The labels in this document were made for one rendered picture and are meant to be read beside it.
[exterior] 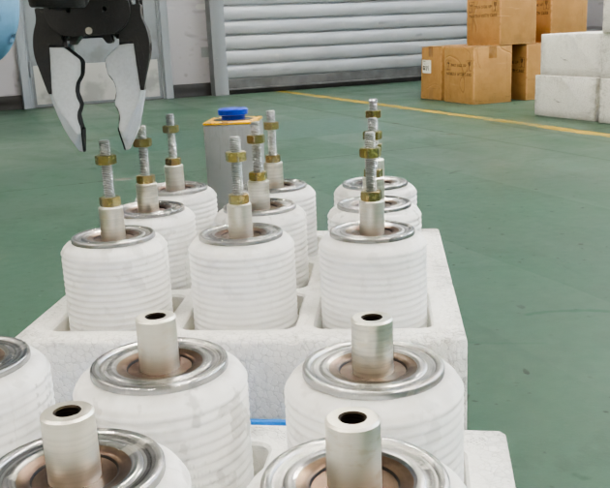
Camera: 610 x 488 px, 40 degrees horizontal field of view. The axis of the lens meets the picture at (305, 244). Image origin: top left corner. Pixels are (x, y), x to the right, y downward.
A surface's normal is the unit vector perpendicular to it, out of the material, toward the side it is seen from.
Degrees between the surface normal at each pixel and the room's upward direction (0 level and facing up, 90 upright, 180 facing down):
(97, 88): 90
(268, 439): 0
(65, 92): 90
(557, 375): 0
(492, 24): 90
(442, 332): 0
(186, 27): 90
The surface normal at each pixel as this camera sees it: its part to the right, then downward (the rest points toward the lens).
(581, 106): -0.91, 0.14
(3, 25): 0.73, 0.36
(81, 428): 0.65, 0.16
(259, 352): -0.09, 0.25
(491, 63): 0.37, 0.22
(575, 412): -0.04, -0.97
